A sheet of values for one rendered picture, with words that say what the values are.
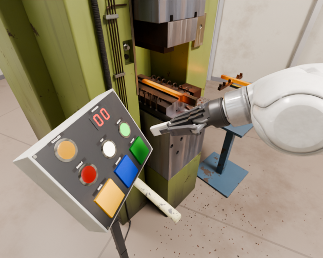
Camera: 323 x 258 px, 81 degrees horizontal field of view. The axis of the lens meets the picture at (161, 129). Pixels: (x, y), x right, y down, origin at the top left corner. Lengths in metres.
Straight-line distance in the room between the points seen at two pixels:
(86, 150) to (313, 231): 1.78
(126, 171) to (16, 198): 1.63
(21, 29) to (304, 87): 1.12
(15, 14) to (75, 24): 0.44
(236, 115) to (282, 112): 0.21
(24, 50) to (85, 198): 0.85
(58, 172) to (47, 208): 1.46
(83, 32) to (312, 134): 0.71
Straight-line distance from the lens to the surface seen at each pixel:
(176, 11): 0.86
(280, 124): 0.26
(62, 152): 0.50
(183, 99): 1.03
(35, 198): 2.06
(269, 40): 3.67
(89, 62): 0.80
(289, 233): 1.87
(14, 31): 1.17
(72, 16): 0.76
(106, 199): 0.56
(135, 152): 0.66
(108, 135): 0.59
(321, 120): 0.26
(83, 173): 0.52
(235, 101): 0.46
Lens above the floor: 1.48
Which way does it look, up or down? 38 degrees down
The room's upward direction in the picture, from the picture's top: straight up
